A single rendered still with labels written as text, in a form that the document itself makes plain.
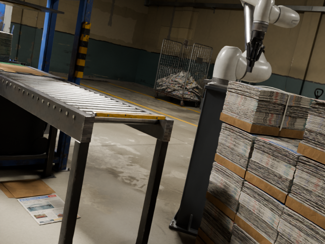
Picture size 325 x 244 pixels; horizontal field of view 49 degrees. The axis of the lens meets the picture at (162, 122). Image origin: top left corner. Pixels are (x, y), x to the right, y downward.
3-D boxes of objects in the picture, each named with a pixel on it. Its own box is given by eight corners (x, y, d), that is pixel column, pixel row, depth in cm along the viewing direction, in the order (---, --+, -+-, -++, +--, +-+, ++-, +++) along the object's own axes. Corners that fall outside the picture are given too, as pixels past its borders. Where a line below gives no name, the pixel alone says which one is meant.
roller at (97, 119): (155, 126, 197) (161, 122, 194) (80, 124, 164) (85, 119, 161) (153, 118, 199) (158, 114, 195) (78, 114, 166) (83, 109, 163)
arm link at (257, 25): (272, 23, 208) (269, 34, 209) (261, 24, 216) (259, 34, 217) (259, 20, 204) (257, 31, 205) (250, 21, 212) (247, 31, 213)
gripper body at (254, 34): (257, 30, 205) (253, 46, 207) (268, 34, 209) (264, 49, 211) (249, 30, 212) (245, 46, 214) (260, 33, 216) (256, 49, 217)
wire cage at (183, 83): (200, 108, 1000) (214, 47, 972) (180, 106, 943) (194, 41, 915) (170, 99, 1085) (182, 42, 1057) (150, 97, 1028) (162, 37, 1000)
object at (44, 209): (81, 218, 234) (81, 216, 233) (39, 225, 214) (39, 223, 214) (55, 195, 260) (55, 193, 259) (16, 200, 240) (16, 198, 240)
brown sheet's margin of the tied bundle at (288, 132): (270, 126, 219) (272, 119, 218) (305, 139, 194) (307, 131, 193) (249, 123, 212) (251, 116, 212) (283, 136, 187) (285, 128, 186)
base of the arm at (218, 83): (204, 83, 249) (206, 75, 248) (236, 90, 244) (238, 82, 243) (200, 83, 231) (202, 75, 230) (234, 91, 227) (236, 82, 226)
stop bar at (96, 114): (166, 120, 187) (166, 116, 187) (95, 116, 157) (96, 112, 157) (161, 118, 189) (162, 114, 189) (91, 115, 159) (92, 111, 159)
